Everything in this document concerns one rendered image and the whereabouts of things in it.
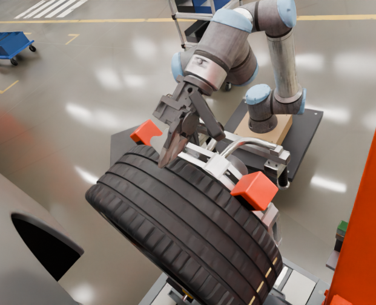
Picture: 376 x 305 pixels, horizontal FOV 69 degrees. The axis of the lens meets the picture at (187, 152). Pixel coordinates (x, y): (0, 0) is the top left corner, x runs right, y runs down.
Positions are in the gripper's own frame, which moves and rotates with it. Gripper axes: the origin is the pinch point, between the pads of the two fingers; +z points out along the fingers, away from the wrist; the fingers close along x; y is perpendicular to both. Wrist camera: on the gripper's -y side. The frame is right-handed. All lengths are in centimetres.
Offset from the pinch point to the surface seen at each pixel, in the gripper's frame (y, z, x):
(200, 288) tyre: -19.4, 20.4, -6.8
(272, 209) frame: -22.5, -1.5, -27.8
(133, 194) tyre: 5.9, 11.3, -4.1
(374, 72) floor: -24, -134, -213
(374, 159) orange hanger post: -33.3, -16.4, 17.4
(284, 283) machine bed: -40, 36, -109
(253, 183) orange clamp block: -16.8, -5.8, -13.9
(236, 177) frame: -10.7, -4.7, -20.9
